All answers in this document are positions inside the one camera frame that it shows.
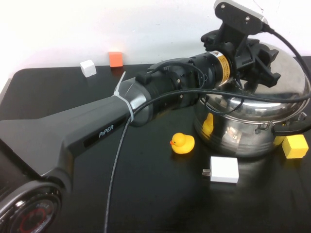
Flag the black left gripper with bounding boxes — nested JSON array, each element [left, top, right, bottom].
[[227, 39, 280, 88]]

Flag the steel pot lid black knob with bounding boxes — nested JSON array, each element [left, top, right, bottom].
[[198, 40, 311, 123]]

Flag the yellow foam cube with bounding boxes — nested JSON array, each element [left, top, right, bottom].
[[281, 134, 309, 160]]

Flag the white plug charger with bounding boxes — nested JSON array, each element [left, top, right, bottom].
[[201, 156, 240, 185]]

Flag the yellow rubber duck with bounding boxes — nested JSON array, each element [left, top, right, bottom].
[[170, 132, 195, 155]]

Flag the white zip tie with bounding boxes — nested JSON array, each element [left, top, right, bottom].
[[113, 71, 135, 123]]

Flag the orange foam cube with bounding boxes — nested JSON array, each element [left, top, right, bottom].
[[108, 51, 123, 68]]

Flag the white foam cube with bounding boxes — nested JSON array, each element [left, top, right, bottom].
[[80, 59, 97, 78]]

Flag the thin black wire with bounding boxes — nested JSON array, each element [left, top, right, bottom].
[[145, 59, 245, 116]]

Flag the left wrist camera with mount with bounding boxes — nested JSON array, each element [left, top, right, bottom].
[[214, 0, 270, 49]]

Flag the stainless steel pot black handles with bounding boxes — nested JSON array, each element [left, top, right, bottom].
[[194, 31, 311, 158]]

